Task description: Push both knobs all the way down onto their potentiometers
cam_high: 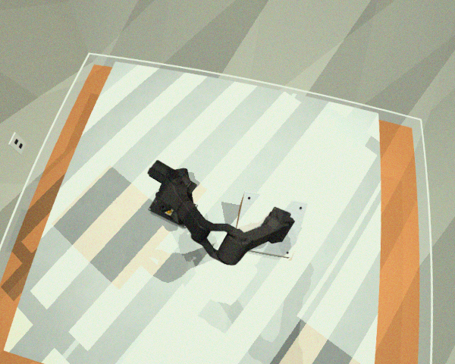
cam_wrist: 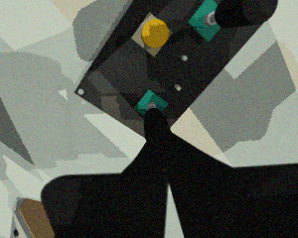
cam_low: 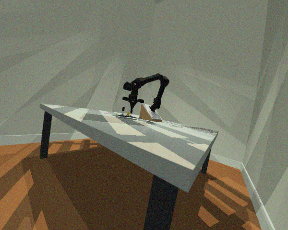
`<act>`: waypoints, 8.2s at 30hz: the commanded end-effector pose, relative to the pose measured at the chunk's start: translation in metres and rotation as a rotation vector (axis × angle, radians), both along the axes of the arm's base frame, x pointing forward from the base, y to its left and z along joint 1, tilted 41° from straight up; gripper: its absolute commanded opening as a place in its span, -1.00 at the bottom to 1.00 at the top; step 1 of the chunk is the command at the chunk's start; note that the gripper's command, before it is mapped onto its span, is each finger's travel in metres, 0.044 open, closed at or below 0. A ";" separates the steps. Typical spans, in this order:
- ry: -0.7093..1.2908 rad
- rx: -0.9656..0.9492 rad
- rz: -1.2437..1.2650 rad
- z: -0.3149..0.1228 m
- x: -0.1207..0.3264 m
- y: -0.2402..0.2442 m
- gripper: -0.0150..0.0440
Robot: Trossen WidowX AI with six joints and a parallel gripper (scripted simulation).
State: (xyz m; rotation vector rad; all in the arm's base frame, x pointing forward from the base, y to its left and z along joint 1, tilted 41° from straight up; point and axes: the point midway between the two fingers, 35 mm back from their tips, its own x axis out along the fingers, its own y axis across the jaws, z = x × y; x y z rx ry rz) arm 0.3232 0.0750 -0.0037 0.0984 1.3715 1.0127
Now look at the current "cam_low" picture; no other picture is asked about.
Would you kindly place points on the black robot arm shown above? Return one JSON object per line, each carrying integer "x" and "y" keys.
{"x": 141, "y": 82}

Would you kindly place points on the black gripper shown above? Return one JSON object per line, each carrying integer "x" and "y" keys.
{"x": 133, "y": 102}

